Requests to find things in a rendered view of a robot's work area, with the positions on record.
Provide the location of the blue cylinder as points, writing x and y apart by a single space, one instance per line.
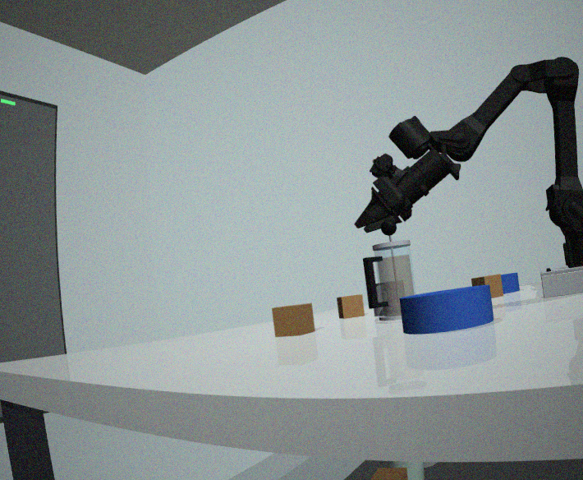
447 310
510 283

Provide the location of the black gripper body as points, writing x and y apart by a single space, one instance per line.
408 190

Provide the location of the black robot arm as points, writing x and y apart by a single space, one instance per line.
559 79

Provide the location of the brown cube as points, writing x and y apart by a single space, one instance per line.
494 282
350 306
390 474
293 320

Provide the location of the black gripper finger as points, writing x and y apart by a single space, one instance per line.
376 210
377 225

